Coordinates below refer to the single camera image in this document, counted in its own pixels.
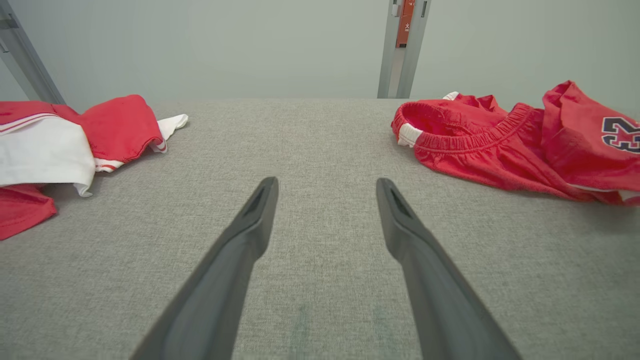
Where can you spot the grey metal frame post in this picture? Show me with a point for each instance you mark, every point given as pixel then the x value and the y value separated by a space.
pixel 27 60
pixel 387 60

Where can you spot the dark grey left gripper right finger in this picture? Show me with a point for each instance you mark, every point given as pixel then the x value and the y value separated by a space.
pixel 435 290

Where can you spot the red and white garment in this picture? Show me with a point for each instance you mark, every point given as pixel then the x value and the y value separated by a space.
pixel 120 120

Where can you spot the red Bulls basketball jersey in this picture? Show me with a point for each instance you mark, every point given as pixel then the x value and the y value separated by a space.
pixel 575 130

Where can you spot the orange label on post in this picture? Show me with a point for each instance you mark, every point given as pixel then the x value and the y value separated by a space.
pixel 404 25

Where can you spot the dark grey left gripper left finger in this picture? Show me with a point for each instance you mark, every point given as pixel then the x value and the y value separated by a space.
pixel 225 280

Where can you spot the red shorts with elastic waistband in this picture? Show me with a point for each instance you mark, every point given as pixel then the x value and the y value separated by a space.
pixel 475 155

